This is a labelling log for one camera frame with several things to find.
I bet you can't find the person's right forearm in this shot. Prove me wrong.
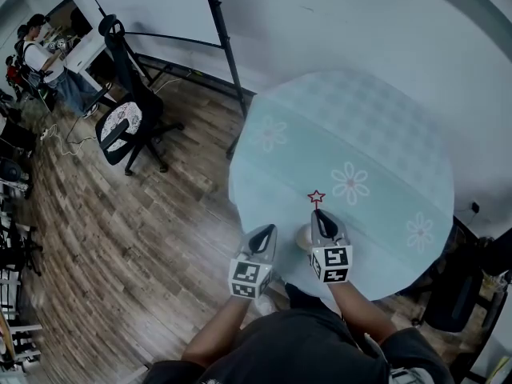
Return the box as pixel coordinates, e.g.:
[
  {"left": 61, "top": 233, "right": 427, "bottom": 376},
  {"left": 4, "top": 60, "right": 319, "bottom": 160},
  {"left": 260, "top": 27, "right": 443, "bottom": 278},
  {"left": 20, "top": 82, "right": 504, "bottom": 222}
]
[{"left": 327, "top": 281, "right": 399, "bottom": 346}]

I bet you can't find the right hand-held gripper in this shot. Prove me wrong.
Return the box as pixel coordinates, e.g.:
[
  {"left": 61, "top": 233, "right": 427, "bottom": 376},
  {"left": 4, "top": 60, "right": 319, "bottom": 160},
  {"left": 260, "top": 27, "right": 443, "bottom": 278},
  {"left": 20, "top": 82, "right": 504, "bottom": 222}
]
[{"left": 310, "top": 210, "right": 354, "bottom": 284}]

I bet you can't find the person's left forearm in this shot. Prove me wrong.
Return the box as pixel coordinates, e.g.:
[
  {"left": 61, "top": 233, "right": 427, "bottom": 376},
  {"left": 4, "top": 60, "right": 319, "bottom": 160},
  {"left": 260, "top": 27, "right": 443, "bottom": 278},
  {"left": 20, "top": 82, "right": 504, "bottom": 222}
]
[{"left": 182, "top": 296, "right": 247, "bottom": 370}]

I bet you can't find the white desk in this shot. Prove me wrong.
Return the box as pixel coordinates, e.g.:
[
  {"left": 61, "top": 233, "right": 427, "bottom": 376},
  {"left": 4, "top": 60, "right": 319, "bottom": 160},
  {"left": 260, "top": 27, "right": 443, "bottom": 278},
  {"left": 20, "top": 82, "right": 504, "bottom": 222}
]
[{"left": 63, "top": 24, "right": 114, "bottom": 76}]

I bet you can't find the black chair with armrests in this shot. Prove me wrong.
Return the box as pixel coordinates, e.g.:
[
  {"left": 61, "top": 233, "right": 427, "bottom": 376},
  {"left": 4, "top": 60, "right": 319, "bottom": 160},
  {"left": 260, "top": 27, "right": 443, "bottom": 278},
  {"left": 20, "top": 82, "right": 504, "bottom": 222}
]
[{"left": 399, "top": 217, "right": 512, "bottom": 335}]

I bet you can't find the person's left white shoe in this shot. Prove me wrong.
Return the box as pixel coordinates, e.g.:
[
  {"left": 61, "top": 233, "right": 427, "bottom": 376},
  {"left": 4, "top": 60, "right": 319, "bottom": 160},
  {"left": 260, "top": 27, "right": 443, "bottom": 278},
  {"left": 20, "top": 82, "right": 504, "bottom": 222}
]
[{"left": 255, "top": 294, "right": 275, "bottom": 314}]

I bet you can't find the person's black clothing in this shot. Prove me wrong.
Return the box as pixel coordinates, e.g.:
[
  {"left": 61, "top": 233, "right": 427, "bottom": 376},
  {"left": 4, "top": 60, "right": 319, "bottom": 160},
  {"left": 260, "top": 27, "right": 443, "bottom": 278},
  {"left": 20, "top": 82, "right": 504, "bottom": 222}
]
[{"left": 142, "top": 284, "right": 457, "bottom": 384}]

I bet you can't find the light blue floral tablecloth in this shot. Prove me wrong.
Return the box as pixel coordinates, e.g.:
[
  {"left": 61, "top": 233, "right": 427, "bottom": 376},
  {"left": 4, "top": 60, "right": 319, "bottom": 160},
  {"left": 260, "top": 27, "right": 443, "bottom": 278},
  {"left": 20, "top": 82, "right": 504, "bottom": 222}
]
[{"left": 227, "top": 69, "right": 456, "bottom": 302}]

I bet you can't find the white cup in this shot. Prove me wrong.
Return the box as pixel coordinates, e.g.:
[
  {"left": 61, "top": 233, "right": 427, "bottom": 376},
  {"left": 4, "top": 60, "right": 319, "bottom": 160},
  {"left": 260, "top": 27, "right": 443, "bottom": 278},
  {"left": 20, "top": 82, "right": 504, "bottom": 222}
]
[{"left": 294, "top": 223, "right": 314, "bottom": 251}]

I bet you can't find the whiteboard on black stand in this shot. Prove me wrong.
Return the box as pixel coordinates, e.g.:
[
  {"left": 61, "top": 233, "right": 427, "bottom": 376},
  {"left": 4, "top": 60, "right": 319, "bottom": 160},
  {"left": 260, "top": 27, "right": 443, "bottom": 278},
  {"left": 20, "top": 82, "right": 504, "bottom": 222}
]
[{"left": 78, "top": 0, "right": 258, "bottom": 160}]

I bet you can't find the red star wand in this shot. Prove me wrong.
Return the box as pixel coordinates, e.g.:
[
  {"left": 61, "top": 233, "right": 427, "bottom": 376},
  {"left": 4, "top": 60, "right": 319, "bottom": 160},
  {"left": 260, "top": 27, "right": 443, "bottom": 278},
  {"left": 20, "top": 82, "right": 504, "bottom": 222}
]
[{"left": 306, "top": 189, "right": 326, "bottom": 213}]

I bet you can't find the white floor cable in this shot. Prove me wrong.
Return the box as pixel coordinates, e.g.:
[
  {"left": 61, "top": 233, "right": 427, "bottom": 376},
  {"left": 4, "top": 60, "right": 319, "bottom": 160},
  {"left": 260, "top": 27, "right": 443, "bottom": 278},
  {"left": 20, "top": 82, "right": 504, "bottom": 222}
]
[{"left": 39, "top": 124, "right": 98, "bottom": 158}]

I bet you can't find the black office chair patterned seat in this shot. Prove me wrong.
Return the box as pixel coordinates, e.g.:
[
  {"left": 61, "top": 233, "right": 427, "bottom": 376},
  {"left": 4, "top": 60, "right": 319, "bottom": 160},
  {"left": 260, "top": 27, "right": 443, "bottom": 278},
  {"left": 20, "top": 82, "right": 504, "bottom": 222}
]
[{"left": 94, "top": 14, "right": 185, "bottom": 177}]

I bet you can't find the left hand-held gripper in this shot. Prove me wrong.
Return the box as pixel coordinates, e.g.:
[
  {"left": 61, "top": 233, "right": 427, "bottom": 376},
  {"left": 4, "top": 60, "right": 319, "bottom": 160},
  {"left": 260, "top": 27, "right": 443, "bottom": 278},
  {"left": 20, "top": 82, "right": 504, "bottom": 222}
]
[{"left": 227, "top": 224, "right": 278, "bottom": 300}]

